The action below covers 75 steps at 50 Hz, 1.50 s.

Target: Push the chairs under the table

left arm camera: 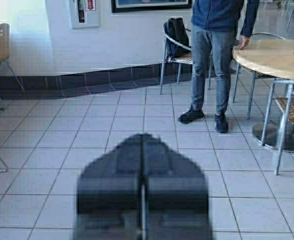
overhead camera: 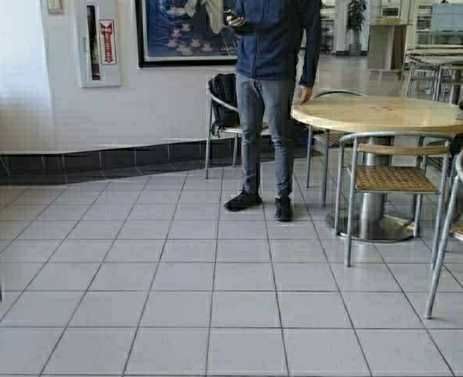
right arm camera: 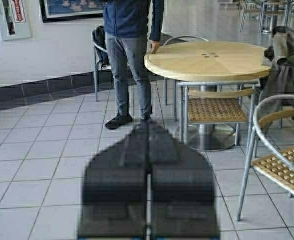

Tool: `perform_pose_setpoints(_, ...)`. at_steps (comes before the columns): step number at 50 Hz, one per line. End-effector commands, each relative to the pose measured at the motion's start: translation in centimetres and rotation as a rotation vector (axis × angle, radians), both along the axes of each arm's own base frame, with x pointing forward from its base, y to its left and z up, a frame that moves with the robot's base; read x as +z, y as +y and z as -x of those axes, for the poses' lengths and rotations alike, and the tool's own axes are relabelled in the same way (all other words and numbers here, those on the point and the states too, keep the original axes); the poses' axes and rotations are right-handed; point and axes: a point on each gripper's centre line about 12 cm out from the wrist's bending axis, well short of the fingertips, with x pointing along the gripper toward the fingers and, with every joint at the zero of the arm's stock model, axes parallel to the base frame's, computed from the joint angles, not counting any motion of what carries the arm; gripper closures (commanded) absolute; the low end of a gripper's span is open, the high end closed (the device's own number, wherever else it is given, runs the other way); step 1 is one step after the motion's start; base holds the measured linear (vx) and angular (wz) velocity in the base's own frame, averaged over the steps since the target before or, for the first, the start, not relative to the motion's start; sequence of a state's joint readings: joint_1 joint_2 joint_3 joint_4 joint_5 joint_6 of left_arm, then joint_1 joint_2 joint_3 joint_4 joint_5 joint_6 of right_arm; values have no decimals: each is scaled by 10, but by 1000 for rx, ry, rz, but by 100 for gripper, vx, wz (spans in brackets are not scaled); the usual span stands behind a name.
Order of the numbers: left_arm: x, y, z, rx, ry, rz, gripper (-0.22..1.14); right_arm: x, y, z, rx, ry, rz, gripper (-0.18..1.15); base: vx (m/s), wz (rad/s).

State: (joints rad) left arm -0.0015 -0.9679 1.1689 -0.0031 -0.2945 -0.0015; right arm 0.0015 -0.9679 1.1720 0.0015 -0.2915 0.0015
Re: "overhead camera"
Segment metal wicker chair front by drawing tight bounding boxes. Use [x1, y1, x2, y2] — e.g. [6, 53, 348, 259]
[334, 131, 454, 267]

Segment black backpack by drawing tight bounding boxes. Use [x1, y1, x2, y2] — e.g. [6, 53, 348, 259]
[208, 73, 240, 137]

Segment background cafe tables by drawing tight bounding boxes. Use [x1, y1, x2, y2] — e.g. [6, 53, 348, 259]
[404, 48, 463, 104]

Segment framed blue poster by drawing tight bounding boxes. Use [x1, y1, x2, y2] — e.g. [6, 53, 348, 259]
[133, 0, 237, 68]

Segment red fire extinguisher sign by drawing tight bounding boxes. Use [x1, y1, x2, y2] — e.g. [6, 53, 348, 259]
[98, 20, 116, 65]

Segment white fire extinguisher cabinet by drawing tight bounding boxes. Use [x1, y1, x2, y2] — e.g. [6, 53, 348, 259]
[74, 0, 122, 88]

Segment metal chair right edge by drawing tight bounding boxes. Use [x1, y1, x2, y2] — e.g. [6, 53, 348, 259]
[424, 149, 463, 320]

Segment person in blue jacket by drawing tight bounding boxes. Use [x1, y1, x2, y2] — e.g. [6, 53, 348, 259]
[225, 0, 321, 222]

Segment round wooden cafe table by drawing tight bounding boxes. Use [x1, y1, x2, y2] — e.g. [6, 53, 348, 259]
[292, 95, 463, 243]

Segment black smartphone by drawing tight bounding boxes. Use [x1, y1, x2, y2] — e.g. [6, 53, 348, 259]
[223, 9, 237, 18]

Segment metal chair with backpack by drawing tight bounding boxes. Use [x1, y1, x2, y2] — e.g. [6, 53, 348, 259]
[204, 73, 271, 181]

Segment potted indoor plant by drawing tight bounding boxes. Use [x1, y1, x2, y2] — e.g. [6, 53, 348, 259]
[346, 0, 367, 57]

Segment metal chair behind table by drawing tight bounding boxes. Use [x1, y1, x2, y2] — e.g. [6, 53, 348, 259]
[306, 89, 365, 207]

